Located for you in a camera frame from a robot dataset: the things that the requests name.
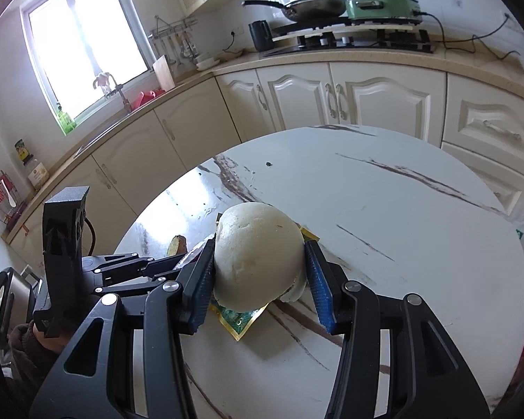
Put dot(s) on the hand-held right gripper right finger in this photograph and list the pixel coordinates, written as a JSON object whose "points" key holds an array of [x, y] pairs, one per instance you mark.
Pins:
{"points": [[318, 288]]}

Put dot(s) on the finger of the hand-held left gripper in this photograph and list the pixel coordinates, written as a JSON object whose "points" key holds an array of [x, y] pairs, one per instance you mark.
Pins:
{"points": [[131, 287], [131, 261]]}

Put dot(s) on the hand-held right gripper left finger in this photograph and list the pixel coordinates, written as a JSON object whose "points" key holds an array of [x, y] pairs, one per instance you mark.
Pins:
{"points": [[201, 288]]}

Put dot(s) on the clear plastic wrapper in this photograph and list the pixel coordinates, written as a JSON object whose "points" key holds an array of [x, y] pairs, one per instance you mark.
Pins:
{"points": [[194, 255]]}

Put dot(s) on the white steamed bun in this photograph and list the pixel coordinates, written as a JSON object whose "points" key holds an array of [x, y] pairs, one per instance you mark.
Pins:
{"points": [[253, 253]]}

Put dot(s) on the person's left forearm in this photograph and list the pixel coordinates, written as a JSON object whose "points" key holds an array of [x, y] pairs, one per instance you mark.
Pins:
{"points": [[24, 358]]}

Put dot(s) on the person's left hand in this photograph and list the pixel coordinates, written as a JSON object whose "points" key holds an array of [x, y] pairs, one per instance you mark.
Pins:
{"points": [[48, 342]]}

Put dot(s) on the sweet potato piece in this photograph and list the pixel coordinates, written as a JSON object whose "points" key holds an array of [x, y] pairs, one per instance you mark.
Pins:
{"points": [[177, 245]]}

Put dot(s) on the grey appliance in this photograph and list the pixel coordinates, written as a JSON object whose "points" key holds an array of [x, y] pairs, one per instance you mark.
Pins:
{"points": [[17, 297]]}

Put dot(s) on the large clear jar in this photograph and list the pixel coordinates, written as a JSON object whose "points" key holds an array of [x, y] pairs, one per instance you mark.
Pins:
{"points": [[38, 174]]}

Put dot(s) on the red utensil stand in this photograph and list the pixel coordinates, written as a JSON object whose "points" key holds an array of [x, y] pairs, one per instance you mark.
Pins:
{"points": [[2, 196]]}

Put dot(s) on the round marble table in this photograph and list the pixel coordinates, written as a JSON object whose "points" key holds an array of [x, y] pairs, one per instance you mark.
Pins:
{"points": [[375, 227]]}

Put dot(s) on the dark sauce bottle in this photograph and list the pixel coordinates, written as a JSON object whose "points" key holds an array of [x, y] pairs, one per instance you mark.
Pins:
{"points": [[22, 152]]}

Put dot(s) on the green bottle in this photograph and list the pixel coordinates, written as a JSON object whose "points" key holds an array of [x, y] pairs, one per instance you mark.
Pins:
{"points": [[66, 121]]}

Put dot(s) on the steel faucet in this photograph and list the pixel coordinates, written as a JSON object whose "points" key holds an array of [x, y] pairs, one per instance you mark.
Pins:
{"points": [[123, 96]]}

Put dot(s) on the red dish rack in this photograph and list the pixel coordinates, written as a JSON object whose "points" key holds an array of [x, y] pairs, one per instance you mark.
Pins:
{"points": [[146, 97]]}

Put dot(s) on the pink cloth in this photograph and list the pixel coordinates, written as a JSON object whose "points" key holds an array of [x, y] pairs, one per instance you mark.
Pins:
{"points": [[102, 82]]}

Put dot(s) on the wooden cutting board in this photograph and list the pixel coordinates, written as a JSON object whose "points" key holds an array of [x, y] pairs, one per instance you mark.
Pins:
{"points": [[163, 73]]}

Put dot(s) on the cream lower cabinets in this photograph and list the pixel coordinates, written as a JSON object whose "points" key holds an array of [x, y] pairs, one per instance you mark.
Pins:
{"points": [[288, 96]]}

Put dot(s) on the sliding window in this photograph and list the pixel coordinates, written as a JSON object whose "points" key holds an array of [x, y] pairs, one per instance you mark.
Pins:
{"points": [[83, 43]]}

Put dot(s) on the stack of white bowls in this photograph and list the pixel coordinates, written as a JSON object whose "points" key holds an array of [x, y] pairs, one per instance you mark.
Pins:
{"points": [[207, 62]]}

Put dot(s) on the black gas stove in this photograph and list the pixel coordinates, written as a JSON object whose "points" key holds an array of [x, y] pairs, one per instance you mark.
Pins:
{"points": [[353, 47]]}

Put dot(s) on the black kettle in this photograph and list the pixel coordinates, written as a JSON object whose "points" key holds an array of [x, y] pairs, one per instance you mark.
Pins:
{"points": [[261, 35]]}

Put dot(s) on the black wok with lid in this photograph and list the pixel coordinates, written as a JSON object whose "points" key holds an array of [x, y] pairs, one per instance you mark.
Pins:
{"points": [[314, 6]]}

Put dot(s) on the green electric cooker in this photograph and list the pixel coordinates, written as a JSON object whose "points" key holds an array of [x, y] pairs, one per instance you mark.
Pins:
{"points": [[382, 2]]}

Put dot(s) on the wall utensil rail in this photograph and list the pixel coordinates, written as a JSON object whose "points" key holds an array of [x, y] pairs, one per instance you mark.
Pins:
{"points": [[172, 35]]}

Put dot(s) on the wall socket with plug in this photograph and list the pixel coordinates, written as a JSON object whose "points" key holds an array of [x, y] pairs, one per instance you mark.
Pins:
{"points": [[507, 17]]}

